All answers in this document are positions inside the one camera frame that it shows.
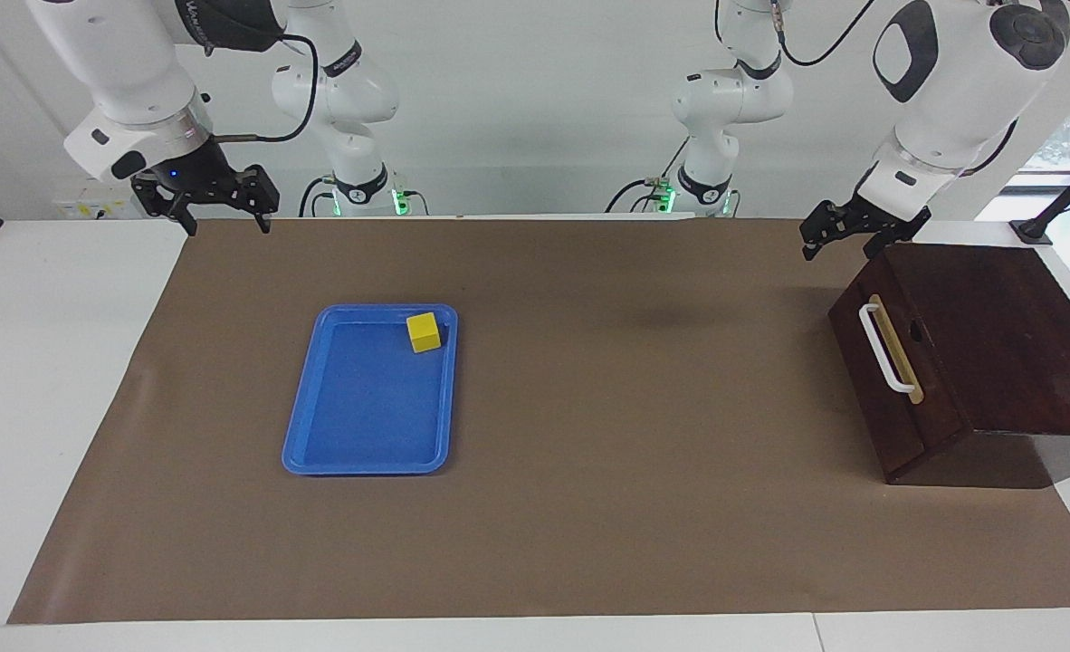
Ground black left base cable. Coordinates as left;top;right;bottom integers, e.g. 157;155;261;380
605;134;693;216

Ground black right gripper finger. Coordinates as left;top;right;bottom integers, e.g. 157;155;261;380
131;172;199;238
235;165;281;235

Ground yellow cube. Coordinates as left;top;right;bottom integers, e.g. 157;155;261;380
406;312;444;355

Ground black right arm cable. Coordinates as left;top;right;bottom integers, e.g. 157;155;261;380
200;33;321;145

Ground wooden drawer with white handle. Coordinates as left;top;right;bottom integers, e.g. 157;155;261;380
828;243;973;484

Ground black camera stand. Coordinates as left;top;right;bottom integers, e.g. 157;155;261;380
1009;145;1070;247

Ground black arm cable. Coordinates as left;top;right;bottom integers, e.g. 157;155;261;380
773;0;881;69
200;33;321;145

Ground white wall outlet box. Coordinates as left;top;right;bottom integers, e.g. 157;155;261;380
53;176;139;221

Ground brown paper table mat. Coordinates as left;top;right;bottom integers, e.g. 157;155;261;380
7;216;1070;626

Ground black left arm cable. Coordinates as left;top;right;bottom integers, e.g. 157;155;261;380
773;0;881;69

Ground blue plastic tray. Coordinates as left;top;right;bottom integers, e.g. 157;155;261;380
282;303;459;477

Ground dark wooden drawer cabinet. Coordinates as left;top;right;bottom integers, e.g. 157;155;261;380
877;240;1070;490

